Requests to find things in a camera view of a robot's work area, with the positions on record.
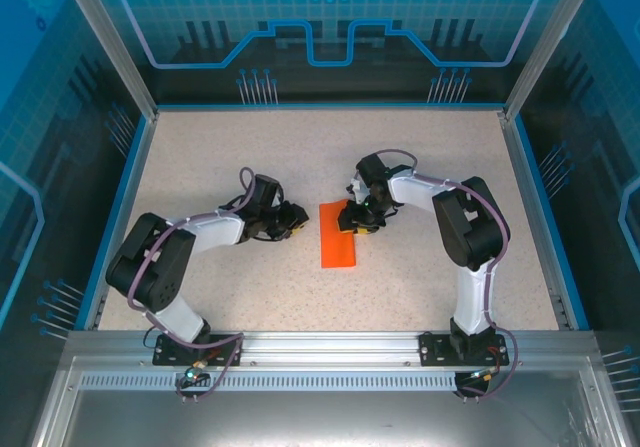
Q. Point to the aluminium side rail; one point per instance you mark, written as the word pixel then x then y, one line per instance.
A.
pixel 125 217
pixel 535 217

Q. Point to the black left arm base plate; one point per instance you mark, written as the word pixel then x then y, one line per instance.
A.
pixel 170 352

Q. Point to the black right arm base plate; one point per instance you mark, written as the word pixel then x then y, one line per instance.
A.
pixel 432 349

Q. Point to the aluminium frame post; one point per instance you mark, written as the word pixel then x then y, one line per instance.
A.
pixel 545 47
pixel 115 52

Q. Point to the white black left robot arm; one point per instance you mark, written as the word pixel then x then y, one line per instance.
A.
pixel 215 229

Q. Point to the aluminium base beam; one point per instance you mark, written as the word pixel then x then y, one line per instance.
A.
pixel 325 347

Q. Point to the metal tray frame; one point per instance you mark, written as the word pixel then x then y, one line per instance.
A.
pixel 320 417

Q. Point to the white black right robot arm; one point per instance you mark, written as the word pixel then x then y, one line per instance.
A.
pixel 415 192

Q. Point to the blue circuit print side panel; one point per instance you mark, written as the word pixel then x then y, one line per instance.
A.
pixel 40 117
pixel 600 117

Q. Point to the long blue trim strip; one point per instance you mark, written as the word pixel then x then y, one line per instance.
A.
pixel 325 106

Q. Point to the blue side trim strip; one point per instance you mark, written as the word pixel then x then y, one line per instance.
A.
pixel 113 222
pixel 550 217

